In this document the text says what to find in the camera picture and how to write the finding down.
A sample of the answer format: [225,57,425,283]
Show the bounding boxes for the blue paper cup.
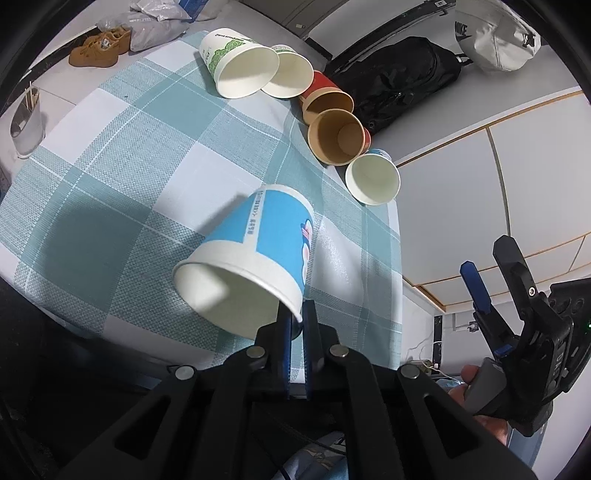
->
[173,184,315,339]
[345,148,401,206]

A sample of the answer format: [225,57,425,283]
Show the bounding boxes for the person right hand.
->
[449,365,509,446]

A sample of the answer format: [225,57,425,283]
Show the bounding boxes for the red paper cup rear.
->
[298,70,355,125]

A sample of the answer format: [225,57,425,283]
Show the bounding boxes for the teal checked tablecloth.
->
[1,34,403,369]

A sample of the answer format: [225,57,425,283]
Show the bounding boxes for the brown shoes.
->
[68,27,131,68]

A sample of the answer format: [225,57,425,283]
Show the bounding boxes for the green white paper cup left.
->
[199,28,280,99]

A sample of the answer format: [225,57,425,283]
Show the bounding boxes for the black backpack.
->
[325,36,472,135]

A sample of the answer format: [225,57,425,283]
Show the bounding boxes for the green white paper cup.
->
[263,44,314,99]
[199,28,280,99]

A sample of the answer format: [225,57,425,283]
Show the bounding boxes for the grey plastic bag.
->
[96,0,228,53]

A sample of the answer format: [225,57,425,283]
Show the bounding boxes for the white Nike bag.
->
[454,0,542,72]

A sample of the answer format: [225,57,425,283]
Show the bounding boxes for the red paper cup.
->
[308,109,372,166]
[298,70,355,125]

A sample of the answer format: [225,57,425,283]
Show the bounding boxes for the red paper cup front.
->
[308,109,372,166]

